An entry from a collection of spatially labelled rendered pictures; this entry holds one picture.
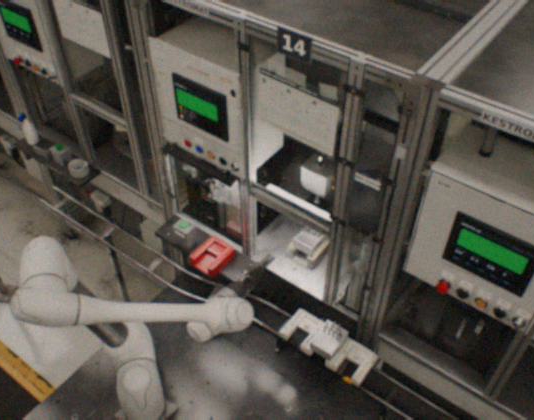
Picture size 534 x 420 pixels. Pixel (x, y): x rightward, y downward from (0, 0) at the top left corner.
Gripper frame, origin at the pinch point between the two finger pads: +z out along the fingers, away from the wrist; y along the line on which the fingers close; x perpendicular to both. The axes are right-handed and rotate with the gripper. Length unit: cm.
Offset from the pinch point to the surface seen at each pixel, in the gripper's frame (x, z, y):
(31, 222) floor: 205, 6, -116
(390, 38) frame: -20, 33, 85
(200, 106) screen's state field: 37, 10, 50
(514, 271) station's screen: -79, 10, 44
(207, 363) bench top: 10, -28, -48
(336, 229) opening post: -20.2, 14.6, 18.7
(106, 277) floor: 129, 5, -116
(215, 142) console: 33.6, 12.2, 33.5
